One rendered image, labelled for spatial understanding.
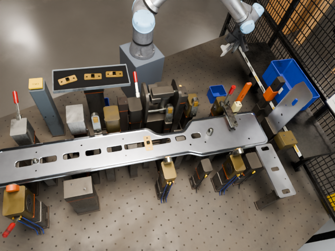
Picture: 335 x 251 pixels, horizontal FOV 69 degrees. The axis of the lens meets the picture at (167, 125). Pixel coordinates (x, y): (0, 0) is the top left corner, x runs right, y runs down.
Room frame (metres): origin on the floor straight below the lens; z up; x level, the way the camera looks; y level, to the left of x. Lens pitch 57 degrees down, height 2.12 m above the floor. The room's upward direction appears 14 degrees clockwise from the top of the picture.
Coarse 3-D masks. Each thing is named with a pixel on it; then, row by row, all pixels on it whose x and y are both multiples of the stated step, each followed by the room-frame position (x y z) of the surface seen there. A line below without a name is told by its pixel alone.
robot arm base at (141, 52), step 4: (132, 40) 1.11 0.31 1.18; (132, 44) 1.09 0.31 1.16; (136, 44) 1.07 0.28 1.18; (140, 44) 1.07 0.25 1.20; (144, 44) 1.07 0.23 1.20; (148, 44) 1.08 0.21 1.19; (152, 44) 1.12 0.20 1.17; (132, 48) 1.08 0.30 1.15; (136, 48) 1.07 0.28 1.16; (140, 48) 1.07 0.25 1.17; (144, 48) 1.07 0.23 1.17; (148, 48) 1.08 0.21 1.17; (152, 48) 1.11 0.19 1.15; (132, 52) 1.06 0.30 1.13; (136, 52) 1.06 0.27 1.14; (140, 52) 1.07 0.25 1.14; (144, 52) 1.06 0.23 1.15; (148, 52) 1.08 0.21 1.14; (152, 52) 1.10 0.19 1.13; (136, 56) 1.05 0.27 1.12; (140, 56) 1.05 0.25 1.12; (144, 56) 1.06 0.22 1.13; (148, 56) 1.07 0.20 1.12; (152, 56) 1.10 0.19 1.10
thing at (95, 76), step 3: (84, 75) 0.78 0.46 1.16; (87, 75) 0.79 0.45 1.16; (90, 75) 0.79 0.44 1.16; (93, 75) 0.80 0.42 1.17; (96, 75) 0.80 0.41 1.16; (99, 75) 0.81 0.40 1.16; (84, 78) 0.77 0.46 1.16; (87, 78) 0.77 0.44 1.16; (90, 78) 0.77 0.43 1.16; (93, 78) 0.78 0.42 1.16; (96, 78) 0.78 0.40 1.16; (99, 78) 0.79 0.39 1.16
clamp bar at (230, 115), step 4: (228, 104) 0.91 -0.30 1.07; (224, 108) 0.87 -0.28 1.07; (228, 108) 0.88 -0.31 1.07; (224, 112) 0.86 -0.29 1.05; (228, 112) 0.85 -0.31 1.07; (232, 112) 0.86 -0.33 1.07; (228, 116) 0.82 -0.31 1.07; (232, 116) 0.83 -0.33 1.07; (228, 120) 0.81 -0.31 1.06; (232, 120) 0.80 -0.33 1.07; (232, 124) 0.78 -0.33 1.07; (236, 124) 0.78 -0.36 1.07; (232, 128) 0.78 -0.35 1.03
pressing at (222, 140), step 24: (192, 120) 0.79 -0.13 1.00; (216, 120) 0.83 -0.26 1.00; (240, 120) 0.87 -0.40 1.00; (48, 144) 0.45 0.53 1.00; (72, 144) 0.48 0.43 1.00; (96, 144) 0.51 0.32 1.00; (120, 144) 0.54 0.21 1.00; (168, 144) 0.61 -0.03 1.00; (192, 144) 0.64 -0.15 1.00; (216, 144) 0.68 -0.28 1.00; (240, 144) 0.71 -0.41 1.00; (0, 168) 0.28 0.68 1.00; (24, 168) 0.31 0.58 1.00; (48, 168) 0.33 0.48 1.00; (72, 168) 0.36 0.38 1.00; (96, 168) 0.39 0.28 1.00
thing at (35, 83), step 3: (33, 78) 0.69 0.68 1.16; (36, 78) 0.70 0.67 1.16; (39, 78) 0.70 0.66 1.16; (30, 81) 0.67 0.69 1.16; (33, 81) 0.68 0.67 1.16; (36, 81) 0.68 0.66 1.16; (39, 81) 0.68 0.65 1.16; (42, 81) 0.69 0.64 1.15; (30, 84) 0.65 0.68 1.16; (33, 84) 0.66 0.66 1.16; (36, 84) 0.66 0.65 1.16; (39, 84) 0.67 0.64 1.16; (42, 84) 0.68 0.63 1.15; (30, 87) 0.64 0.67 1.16; (33, 87) 0.64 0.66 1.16; (36, 87) 0.65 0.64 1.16; (39, 87) 0.65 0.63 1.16; (42, 87) 0.66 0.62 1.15
